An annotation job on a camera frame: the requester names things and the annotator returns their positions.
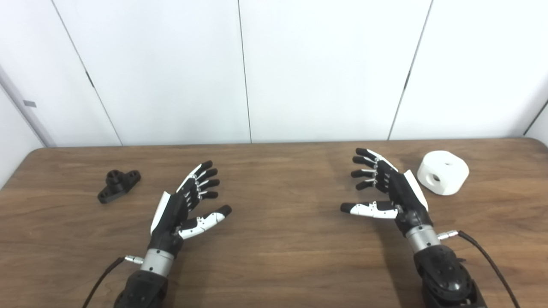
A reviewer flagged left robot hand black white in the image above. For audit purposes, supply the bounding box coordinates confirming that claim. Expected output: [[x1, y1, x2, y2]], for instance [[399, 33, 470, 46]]
[[148, 160, 232, 257]]

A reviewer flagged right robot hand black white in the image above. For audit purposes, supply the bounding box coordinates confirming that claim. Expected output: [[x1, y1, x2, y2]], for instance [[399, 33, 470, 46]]
[[340, 148, 433, 237]]

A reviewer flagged round white piece with holes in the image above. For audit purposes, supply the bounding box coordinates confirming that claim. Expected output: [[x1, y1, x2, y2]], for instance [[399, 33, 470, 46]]
[[417, 151, 470, 196]]

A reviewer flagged black flanged holder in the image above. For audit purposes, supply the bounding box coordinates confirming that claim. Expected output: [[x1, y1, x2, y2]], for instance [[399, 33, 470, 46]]
[[97, 170, 141, 204]]

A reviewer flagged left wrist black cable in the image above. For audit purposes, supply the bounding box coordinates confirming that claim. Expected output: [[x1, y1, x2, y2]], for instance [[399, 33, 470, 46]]
[[81, 255, 144, 308]]

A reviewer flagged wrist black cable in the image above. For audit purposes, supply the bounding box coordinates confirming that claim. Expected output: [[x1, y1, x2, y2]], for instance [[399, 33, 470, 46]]
[[81, 255, 144, 308], [438, 230, 521, 308]]

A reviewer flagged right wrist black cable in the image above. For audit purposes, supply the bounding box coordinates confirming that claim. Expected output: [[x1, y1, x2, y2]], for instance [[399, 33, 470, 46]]
[[438, 230, 521, 308]]

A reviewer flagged grey wall corner strip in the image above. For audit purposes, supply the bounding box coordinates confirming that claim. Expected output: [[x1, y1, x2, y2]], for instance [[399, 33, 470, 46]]
[[0, 64, 56, 148]]

